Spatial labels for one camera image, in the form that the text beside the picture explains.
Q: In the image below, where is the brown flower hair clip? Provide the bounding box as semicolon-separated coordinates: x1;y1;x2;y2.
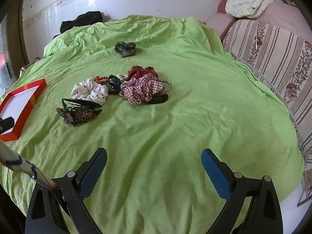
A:
56;98;102;127

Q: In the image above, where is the white cherry print scrunchie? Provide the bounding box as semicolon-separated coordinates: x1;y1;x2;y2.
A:
71;78;108;106

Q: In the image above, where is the red plaid scrunchie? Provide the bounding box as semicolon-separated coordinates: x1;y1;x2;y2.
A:
119;74;165;105

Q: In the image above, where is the red polka dot scrunchie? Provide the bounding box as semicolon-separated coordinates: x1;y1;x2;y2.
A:
128;66;158;80

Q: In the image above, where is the red shallow tray box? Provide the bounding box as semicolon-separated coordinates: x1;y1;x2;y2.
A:
1;79;47;142

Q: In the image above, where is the green bed sheet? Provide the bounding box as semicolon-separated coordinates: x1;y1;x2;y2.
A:
8;15;304;233

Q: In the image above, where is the black clothing pile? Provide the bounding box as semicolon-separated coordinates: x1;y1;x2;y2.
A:
59;11;103;34

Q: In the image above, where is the dark grey green scrunchie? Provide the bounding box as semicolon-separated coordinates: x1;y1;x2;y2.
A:
114;42;136;58

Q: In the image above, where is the striped floral quilt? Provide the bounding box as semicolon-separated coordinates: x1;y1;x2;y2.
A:
222;19;311;206

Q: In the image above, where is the pink pillow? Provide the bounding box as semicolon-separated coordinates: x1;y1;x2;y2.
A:
204;0;312;44

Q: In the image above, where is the white patterned cloth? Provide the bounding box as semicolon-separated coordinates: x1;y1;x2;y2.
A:
225;0;275;20

